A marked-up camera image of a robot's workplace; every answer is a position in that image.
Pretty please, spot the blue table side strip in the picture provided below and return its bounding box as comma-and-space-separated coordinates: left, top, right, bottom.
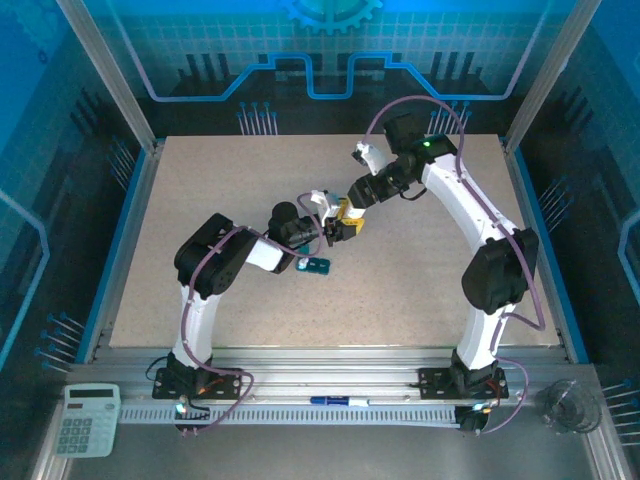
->
74, 149, 151, 364
514, 147, 591, 364

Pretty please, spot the blue white marker pen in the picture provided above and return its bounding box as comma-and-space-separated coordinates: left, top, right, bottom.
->
309, 395, 371, 408

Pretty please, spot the clear glass beaker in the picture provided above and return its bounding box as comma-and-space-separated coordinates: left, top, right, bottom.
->
537, 378, 601, 435

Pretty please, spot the white calculator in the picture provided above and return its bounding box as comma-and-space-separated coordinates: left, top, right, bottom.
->
53, 382, 123, 459

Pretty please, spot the aluminium corner beam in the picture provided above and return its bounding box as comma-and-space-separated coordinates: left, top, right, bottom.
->
587, 432, 632, 480
29, 452, 71, 480

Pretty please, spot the long aluminium base rail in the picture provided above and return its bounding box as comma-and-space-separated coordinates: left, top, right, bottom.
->
69, 344, 599, 407

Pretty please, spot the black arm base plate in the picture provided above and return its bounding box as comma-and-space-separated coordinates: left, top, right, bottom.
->
151, 367, 245, 401
417, 367, 510, 401

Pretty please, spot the aluminium frame post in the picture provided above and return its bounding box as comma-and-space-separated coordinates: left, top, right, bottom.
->
501, 0, 605, 154
54, 0, 166, 154

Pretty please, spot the grey slotted cable duct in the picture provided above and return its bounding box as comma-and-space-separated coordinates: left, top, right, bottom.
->
118, 402, 464, 427

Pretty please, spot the black cable hub with LED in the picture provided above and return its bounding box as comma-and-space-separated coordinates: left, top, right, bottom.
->
172, 394, 211, 437
455, 402, 496, 435

